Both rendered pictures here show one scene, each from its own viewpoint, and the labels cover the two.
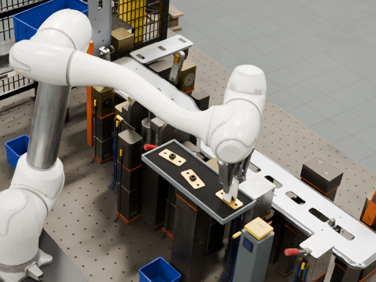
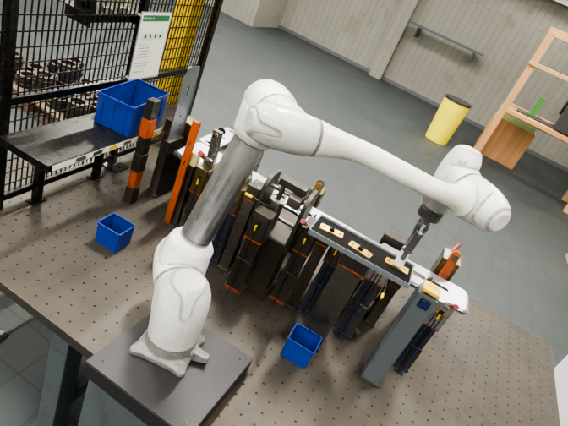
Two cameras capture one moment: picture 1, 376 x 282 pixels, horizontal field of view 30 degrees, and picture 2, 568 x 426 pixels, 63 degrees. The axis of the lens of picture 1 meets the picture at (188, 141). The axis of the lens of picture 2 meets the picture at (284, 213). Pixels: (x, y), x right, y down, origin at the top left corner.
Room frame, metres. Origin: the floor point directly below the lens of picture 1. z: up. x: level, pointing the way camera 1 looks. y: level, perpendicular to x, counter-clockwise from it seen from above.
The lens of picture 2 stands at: (0.64, 0.96, 1.92)
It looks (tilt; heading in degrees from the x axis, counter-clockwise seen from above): 29 degrees down; 327
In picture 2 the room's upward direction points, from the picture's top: 24 degrees clockwise
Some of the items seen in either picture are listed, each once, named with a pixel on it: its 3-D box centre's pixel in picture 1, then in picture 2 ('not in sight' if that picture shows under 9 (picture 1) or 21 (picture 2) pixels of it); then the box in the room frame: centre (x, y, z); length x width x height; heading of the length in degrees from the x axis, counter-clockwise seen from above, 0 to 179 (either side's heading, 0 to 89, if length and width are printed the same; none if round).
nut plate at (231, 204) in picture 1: (229, 198); (397, 264); (1.54, -0.14, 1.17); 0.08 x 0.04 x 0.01; 45
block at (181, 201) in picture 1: (190, 233); (333, 298); (1.62, -0.04, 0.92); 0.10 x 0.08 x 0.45; 46
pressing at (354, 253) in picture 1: (222, 144); (319, 219); (2.01, -0.13, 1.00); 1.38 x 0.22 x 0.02; 46
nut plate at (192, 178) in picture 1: (192, 178); (361, 248); (1.61, -0.03, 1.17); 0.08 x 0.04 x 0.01; 35
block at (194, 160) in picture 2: not in sight; (185, 188); (2.31, 0.37, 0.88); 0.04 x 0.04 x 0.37; 46
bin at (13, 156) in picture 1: (23, 154); (114, 232); (2.15, 0.65, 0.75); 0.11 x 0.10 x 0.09; 46
